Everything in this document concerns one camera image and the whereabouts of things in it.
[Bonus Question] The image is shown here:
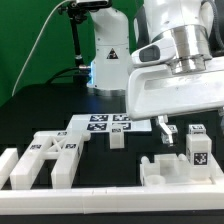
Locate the white chair seat plate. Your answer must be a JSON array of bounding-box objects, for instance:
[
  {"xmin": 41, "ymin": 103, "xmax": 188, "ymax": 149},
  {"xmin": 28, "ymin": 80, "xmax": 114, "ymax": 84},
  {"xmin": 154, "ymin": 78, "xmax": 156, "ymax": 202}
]
[{"xmin": 140, "ymin": 154, "xmax": 224, "ymax": 187}]

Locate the black cable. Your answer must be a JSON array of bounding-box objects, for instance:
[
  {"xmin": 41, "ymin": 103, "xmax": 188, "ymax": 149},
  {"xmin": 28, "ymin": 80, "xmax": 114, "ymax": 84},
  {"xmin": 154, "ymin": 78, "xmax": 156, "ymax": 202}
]
[{"xmin": 44, "ymin": 67, "xmax": 93, "ymax": 85}]

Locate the white chair back frame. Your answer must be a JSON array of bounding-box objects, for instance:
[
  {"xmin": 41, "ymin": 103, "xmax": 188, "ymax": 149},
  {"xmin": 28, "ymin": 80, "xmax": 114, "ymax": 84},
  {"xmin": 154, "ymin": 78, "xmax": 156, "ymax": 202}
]
[{"xmin": 9, "ymin": 129, "xmax": 92, "ymax": 191}]

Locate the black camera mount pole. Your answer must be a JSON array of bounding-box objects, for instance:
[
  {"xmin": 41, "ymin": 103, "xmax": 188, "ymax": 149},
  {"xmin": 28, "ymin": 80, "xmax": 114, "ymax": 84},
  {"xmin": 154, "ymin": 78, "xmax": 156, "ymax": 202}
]
[{"xmin": 58, "ymin": 0, "xmax": 112, "ymax": 67}]

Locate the small tagged white cube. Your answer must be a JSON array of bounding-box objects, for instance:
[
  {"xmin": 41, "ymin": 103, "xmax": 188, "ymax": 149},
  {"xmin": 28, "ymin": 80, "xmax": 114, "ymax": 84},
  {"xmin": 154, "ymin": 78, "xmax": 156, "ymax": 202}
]
[{"xmin": 161, "ymin": 124, "xmax": 178, "ymax": 145}]

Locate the white base tag board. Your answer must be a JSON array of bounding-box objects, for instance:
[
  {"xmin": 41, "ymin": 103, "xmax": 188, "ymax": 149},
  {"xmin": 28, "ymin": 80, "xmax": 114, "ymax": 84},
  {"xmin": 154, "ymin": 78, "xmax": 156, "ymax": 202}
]
[{"xmin": 67, "ymin": 113, "xmax": 152, "ymax": 133}]

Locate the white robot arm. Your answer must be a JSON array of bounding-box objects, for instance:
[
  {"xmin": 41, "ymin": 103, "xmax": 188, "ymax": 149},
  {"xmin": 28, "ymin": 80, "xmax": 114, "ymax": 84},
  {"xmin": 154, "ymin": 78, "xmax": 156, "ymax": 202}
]
[{"xmin": 88, "ymin": 0, "xmax": 224, "ymax": 144}]

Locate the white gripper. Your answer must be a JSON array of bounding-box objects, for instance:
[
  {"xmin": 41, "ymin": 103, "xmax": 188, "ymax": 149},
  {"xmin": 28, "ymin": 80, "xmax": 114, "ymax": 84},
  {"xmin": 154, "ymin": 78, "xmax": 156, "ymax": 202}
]
[{"xmin": 126, "ymin": 61, "xmax": 224, "ymax": 146}]

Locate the white cable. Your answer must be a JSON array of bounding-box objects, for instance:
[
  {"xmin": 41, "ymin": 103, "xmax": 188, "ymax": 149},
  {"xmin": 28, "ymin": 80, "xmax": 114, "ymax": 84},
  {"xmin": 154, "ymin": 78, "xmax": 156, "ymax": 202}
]
[{"xmin": 11, "ymin": 0, "xmax": 73, "ymax": 98}]

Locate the white L-shaped obstacle fence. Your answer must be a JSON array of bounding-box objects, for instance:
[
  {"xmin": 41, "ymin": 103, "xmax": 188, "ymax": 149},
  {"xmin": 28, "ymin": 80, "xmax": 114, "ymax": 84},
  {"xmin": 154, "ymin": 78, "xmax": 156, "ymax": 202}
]
[{"xmin": 0, "ymin": 148, "xmax": 224, "ymax": 215}]

